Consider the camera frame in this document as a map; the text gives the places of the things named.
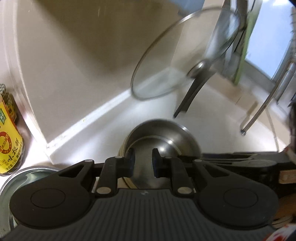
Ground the glass pot lid black handle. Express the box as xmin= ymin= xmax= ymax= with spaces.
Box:
xmin=131 ymin=6 xmax=241 ymax=118

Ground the stainless steel bowl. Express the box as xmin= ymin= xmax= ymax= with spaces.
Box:
xmin=123 ymin=119 xmax=201 ymax=189

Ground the small dark sauce jar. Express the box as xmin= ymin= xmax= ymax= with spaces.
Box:
xmin=0 ymin=83 xmax=17 ymax=123

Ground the person's right hand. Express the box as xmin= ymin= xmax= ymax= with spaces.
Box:
xmin=275 ymin=195 xmax=296 ymax=219

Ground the green plastic cutting board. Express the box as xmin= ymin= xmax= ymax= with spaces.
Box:
xmin=233 ymin=12 xmax=254 ymax=85

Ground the yellow label soy sauce bottle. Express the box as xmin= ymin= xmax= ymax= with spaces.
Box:
xmin=0 ymin=96 xmax=25 ymax=176

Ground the steel rack leg near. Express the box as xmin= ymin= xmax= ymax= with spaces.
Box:
xmin=240 ymin=60 xmax=295 ymax=136

